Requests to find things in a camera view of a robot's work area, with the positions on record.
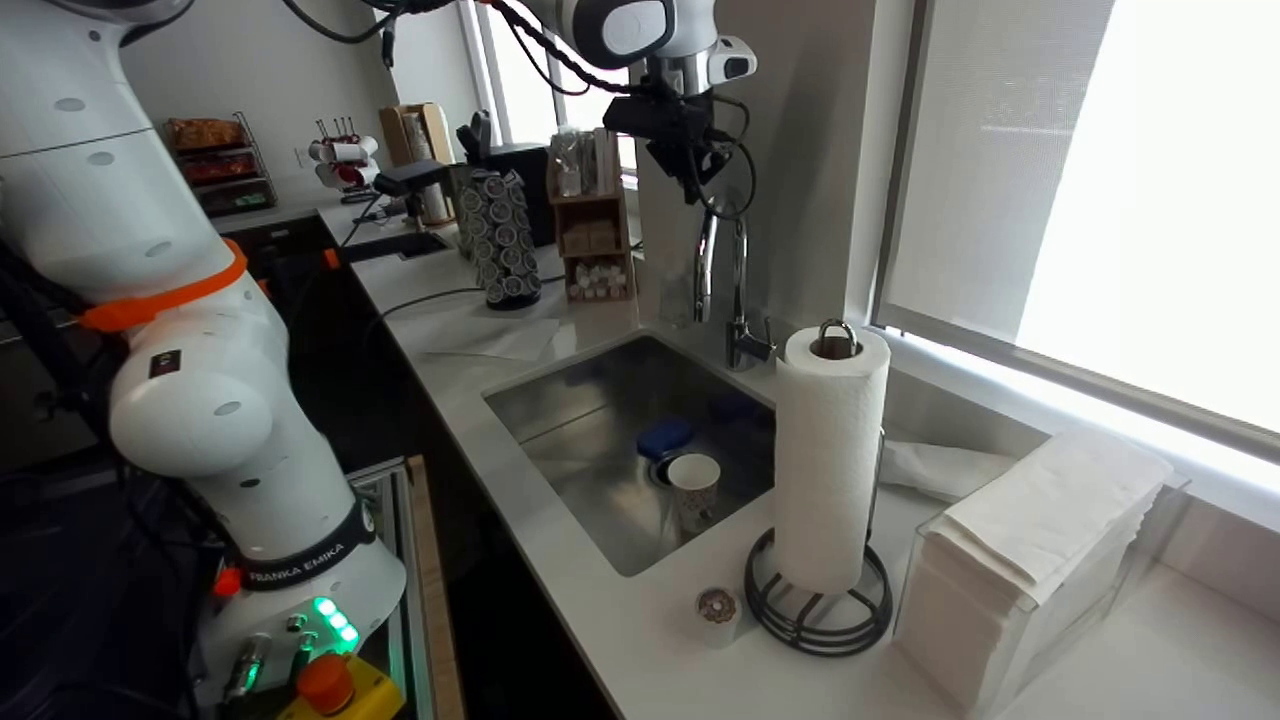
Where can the wooden condiment organizer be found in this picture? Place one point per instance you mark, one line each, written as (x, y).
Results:
(589, 218)

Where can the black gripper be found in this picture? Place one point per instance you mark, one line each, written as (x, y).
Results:
(677, 132)

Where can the white napkin stack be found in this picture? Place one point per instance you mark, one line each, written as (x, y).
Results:
(1020, 565)

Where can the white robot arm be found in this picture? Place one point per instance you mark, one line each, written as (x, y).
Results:
(98, 206)

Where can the white paper cup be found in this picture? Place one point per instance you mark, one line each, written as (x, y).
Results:
(692, 483)

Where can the black wire towel holder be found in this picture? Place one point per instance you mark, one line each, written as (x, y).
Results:
(816, 621)

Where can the snack display rack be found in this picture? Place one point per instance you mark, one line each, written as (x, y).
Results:
(221, 165)

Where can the white paper towel roll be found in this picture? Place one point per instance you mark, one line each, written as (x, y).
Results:
(829, 416)

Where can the blue sponge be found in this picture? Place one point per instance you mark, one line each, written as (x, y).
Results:
(667, 437)

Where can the chrome gooseneck faucet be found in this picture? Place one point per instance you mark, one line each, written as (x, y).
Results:
(723, 264)

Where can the yellow emergency stop button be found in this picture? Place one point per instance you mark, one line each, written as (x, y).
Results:
(346, 691)

